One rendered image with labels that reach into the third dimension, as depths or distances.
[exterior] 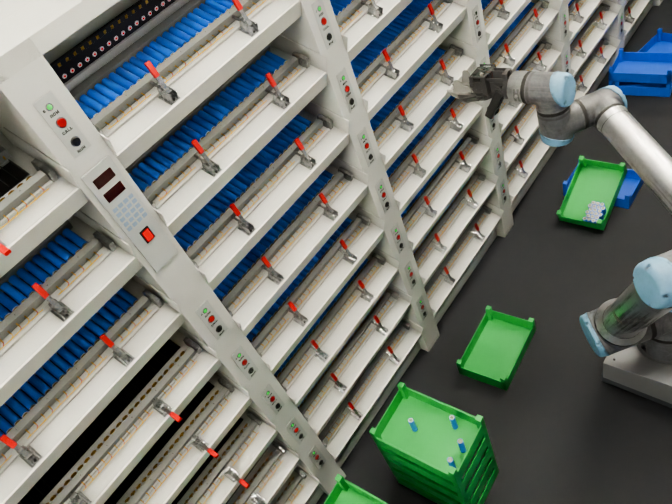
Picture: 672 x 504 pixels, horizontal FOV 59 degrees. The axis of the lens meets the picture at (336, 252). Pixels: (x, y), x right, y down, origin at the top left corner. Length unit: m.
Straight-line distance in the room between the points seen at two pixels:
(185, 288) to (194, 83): 0.47
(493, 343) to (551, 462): 0.53
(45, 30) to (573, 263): 2.21
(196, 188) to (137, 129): 0.20
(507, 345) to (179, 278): 1.49
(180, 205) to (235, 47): 0.38
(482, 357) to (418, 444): 0.63
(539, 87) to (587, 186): 1.28
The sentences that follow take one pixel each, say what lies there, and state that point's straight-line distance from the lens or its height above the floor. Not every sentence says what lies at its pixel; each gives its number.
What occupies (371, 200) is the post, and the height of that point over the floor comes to 0.87.
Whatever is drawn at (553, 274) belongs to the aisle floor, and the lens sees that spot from 2.71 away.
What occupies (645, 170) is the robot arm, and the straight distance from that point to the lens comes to 1.71.
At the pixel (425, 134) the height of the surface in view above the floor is 0.80.
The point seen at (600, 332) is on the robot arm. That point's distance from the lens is 2.02.
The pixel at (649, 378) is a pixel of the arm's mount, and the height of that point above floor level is 0.17.
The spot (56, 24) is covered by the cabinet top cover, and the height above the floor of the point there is 1.80.
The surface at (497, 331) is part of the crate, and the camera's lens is 2.54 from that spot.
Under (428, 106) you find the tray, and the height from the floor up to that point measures 0.95.
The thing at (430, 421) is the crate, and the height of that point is 0.32.
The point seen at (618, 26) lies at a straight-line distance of 3.75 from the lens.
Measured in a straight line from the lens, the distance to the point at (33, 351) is 1.31.
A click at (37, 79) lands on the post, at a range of 1.18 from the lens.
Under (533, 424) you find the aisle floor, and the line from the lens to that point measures 2.33.
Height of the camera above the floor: 2.08
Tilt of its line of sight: 43 degrees down
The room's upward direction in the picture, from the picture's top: 25 degrees counter-clockwise
